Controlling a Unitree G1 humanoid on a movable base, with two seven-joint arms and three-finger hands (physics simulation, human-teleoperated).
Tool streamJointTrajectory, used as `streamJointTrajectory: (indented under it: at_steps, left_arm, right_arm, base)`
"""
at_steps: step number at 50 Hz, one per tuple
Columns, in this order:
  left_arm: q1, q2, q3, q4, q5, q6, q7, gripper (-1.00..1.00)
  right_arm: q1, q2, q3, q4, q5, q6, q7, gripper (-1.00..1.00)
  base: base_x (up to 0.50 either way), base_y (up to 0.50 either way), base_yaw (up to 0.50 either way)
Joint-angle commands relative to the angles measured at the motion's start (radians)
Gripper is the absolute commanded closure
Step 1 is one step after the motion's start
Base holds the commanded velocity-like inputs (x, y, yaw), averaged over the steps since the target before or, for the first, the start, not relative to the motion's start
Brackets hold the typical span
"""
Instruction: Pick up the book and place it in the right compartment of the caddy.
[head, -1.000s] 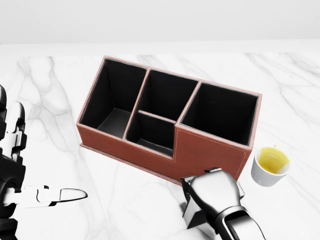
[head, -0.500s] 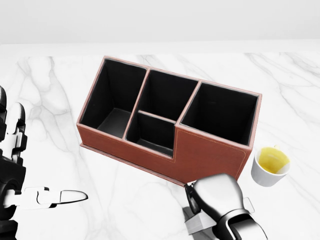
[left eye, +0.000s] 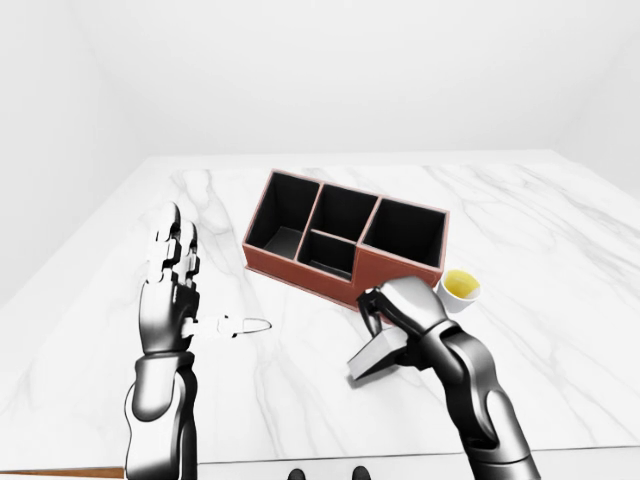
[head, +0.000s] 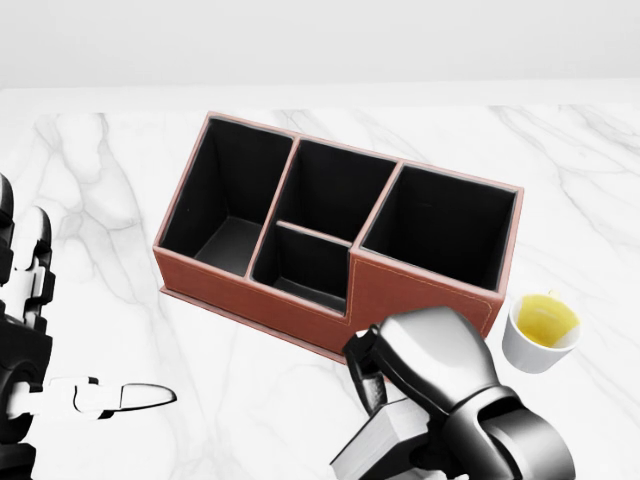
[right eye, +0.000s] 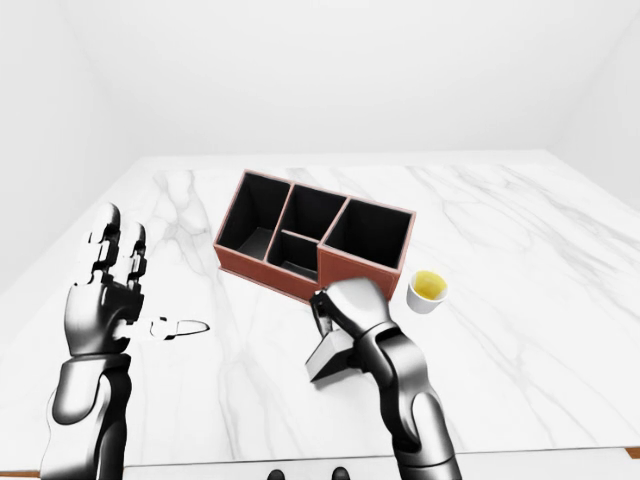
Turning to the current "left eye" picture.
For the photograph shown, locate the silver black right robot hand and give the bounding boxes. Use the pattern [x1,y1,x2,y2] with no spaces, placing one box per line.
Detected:
[355,276,462,371]

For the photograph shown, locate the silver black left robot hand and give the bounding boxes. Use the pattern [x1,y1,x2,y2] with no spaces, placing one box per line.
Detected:
[137,201,273,357]

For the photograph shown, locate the red-brown desk caddy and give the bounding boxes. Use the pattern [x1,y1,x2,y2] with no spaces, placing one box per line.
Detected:
[242,168,451,314]

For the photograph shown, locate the white cup with yellow inside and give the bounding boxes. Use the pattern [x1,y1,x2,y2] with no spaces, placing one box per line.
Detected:
[436,268,483,316]

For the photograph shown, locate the brown wooden strip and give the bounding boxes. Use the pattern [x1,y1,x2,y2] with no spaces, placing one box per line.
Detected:
[0,466,125,480]

